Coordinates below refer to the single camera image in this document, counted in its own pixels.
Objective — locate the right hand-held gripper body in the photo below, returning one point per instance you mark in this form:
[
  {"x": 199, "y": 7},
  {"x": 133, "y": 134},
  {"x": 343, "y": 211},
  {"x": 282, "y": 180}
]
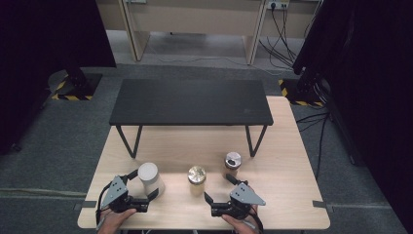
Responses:
[{"x": 243, "y": 196}]

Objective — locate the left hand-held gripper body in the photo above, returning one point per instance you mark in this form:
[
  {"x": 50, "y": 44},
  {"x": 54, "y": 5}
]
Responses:
[{"x": 114, "y": 193}]

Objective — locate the white-lid jar of white powder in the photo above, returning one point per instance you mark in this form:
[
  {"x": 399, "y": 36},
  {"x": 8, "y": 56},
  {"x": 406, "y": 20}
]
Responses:
[{"x": 148, "y": 172}]

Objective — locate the silver-lid jar of brown powder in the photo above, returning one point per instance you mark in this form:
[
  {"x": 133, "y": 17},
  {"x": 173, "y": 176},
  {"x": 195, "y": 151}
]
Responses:
[{"x": 233, "y": 159}]

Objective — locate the gold-lid jar of yellow powder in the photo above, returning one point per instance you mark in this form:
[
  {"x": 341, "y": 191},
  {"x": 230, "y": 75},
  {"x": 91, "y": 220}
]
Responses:
[{"x": 196, "y": 175}]

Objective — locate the black raised shelf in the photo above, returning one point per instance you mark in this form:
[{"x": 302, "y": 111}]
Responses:
[{"x": 195, "y": 102}]

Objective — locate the person's left hand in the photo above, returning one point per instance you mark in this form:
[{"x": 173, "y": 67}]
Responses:
[{"x": 113, "y": 222}]

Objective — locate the person's right hand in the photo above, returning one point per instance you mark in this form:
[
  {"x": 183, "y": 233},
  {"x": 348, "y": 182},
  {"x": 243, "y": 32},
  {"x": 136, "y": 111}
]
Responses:
[{"x": 238, "y": 226}]

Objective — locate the grey tape strip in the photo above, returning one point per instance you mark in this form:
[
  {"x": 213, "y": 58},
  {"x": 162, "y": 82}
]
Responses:
[
  {"x": 321, "y": 204},
  {"x": 87, "y": 204}
]

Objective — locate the stand base with hazard tape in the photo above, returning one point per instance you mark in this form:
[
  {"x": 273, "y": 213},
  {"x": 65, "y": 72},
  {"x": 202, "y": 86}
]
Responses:
[
  {"x": 293, "y": 92},
  {"x": 81, "y": 86}
]

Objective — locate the beige desk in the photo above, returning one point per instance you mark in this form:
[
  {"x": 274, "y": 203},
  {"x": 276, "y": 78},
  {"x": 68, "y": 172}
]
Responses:
[{"x": 195, "y": 19}]

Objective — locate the black curtain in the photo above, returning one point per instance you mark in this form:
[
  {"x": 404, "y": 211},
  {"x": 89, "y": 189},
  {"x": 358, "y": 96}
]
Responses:
[
  {"x": 48, "y": 32},
  {"x": 373, "y": 97}
]

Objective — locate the white wall socket strip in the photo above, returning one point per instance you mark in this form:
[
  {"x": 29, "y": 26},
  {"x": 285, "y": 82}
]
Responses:
[{"x": 276, "y": 4}]

